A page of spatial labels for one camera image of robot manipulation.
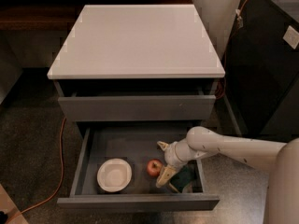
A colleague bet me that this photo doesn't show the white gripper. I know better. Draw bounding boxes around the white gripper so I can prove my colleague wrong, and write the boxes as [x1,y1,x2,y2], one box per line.
[156,140,200,188]

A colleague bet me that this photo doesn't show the red apple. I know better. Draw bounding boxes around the red apple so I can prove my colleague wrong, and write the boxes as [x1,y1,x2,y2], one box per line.
[147,159,163,177]

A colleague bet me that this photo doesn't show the grey drawer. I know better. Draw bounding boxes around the grey drawer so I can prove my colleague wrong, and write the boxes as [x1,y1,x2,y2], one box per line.
[58,91,216,122]
[58,121,220,213]

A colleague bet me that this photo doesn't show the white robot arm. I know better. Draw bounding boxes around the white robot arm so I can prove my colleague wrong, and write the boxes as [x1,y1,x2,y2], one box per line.
[156,126,299,224]

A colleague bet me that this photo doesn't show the grey top drawer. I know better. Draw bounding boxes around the grey top drawer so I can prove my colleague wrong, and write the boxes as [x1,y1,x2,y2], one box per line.
[58,91,216,122]

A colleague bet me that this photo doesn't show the grey drawer cabinet white top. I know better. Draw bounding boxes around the grey drawer cabinet white top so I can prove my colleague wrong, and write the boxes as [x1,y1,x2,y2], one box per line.
[46,4,226,129]

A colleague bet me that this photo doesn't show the green yellow sponge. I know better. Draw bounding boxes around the green yellow sponge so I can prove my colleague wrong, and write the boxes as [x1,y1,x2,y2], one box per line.
[169,166,196,193]

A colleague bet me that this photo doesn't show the white ceramic bowl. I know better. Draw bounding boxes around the white ceramic bowl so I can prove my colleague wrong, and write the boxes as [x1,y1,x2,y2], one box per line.
[97,159,132,192]

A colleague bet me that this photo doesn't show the dark wooden shelf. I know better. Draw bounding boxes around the dark wooden shelf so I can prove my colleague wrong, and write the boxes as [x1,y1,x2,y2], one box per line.
[0,0,192,31]

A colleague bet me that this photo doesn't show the orange cable on floor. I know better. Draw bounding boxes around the orange cable on floor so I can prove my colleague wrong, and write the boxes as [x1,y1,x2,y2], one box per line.
[4,117,67,224]

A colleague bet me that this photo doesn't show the white wall outlet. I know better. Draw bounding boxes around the white wall outlet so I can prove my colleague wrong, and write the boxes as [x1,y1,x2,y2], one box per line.
[283,26,299,49]

